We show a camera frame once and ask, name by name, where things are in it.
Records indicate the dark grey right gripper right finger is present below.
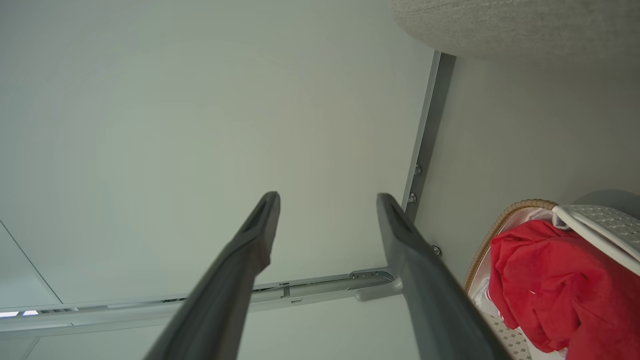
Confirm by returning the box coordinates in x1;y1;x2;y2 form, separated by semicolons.
376;193;512;360

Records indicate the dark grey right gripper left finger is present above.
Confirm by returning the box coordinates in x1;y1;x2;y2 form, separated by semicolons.
144;191;281;360

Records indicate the red garment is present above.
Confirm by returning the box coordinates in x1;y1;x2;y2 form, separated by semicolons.
487;220;640;360

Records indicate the grey fabric sofa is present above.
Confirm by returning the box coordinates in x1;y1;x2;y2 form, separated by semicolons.
389;0;640;66

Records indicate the white basket liner bag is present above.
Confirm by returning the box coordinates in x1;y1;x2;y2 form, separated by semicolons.
469;207;568;360

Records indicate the white laundry basket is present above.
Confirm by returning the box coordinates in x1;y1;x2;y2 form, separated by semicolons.
462;199;640;360

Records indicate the grey partition base rail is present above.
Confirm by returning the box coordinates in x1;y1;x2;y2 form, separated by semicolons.
400;50;457;223

